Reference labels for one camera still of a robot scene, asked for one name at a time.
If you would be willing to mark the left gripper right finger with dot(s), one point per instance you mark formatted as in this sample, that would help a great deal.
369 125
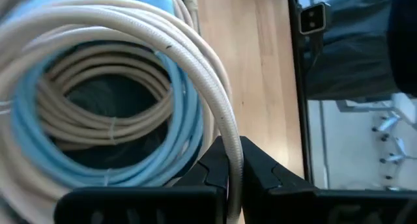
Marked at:
293 204

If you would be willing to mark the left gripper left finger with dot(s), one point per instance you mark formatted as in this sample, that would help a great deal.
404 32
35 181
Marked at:
146 204

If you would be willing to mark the office chair base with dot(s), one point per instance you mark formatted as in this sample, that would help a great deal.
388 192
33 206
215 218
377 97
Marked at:
391 123

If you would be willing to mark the person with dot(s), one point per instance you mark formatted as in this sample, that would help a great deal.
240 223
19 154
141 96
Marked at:
352 54

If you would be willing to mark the black aluminium table frame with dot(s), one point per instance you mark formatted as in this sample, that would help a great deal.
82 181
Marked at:
301 120

